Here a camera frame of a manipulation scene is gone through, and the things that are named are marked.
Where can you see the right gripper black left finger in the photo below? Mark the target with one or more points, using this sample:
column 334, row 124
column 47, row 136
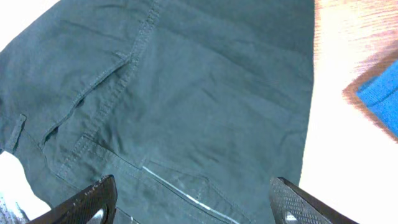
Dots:
column 94, row 204

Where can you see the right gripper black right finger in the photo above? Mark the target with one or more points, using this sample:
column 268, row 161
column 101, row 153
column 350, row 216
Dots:
column 292, row 205

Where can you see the dark green shorts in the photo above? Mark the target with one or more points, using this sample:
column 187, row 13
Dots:
column 192, row 105

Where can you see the blue garment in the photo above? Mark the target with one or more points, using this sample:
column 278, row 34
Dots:
column 379, row 95

